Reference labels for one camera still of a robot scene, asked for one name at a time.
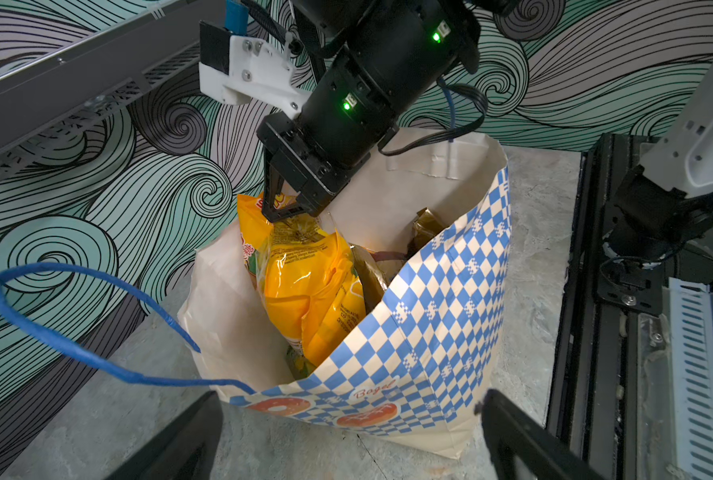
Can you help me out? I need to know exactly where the blue checkered paper bag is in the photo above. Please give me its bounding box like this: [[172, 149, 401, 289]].
[[0, 127, 514, 461]]

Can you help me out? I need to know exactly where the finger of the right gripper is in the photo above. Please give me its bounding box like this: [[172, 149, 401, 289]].
[[262, 157, 304, 220]]

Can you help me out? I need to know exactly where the gold snack bag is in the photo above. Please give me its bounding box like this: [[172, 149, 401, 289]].
[[350, 208, 446, 291]]

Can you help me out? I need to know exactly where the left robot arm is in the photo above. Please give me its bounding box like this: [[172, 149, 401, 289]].
[[463, 66, 713, 479]]

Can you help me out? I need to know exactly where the white slotted cable duct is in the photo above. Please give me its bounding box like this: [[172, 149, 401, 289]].
[[668, 278, 713, 479]]

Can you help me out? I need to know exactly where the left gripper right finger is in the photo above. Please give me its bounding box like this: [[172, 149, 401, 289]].
[[480, 389, 601, 479]]

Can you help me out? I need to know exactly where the yellow snack bag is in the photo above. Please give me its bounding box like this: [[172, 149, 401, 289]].
[[238, 195, 367, 366]]

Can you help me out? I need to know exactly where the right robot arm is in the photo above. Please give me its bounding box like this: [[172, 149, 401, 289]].
[[258, 1, 481, 223]]

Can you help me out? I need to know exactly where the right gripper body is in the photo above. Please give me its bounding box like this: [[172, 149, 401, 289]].
[[256, 111, 371, 217]]

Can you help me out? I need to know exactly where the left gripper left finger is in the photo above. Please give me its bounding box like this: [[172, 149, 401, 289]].
[[108, 392, 224, 479]]

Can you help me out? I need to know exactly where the black perforated wall tray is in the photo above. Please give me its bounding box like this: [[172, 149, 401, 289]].
[[0, 1, 226, 182]]

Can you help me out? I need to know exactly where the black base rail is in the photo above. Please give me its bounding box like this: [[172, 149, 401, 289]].
[[545, 133, 713, 480]]

